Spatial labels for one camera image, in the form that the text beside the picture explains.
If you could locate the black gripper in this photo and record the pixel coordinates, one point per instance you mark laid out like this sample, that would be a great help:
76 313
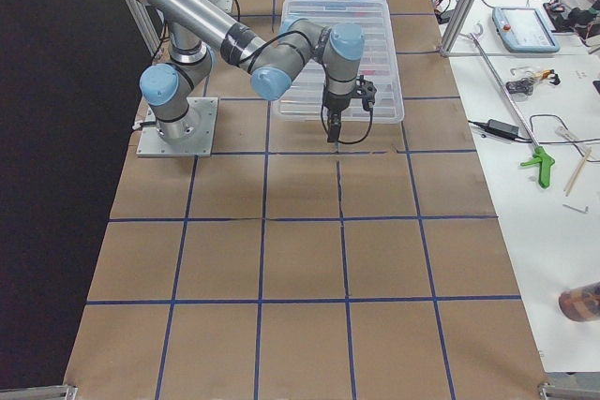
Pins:
337 103

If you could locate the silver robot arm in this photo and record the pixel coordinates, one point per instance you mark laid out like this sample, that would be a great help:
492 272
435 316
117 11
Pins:
199 29

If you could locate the black power adapter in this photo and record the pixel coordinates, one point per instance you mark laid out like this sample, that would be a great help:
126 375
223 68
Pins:
499 129

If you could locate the small black gadget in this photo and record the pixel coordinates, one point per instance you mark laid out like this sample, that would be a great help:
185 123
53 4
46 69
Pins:
523 86

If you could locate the blue teach pendant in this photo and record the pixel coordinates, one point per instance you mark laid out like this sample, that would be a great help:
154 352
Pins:
524 30

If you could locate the wooden chopstick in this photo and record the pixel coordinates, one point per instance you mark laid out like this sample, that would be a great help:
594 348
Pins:
577 171

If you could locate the silver hex key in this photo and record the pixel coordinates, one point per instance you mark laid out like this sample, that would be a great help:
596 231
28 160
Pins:
584 210

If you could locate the brown patterned cylinder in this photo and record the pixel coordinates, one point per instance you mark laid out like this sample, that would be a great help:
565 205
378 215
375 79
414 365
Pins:
581 304

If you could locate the green handled reacher tool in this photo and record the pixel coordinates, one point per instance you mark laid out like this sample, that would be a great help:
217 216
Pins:
539 155

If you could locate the aluminium frame post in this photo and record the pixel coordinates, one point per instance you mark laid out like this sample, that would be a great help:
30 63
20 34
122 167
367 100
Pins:
464 2

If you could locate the grey corner bracket right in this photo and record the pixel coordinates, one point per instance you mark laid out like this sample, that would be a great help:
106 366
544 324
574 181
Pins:
549 392

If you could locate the grey corner bracket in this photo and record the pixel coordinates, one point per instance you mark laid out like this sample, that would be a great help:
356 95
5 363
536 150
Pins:
549 392
56 392

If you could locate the grey corner bracket left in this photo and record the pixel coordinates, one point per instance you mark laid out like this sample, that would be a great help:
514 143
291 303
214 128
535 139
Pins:
56 392

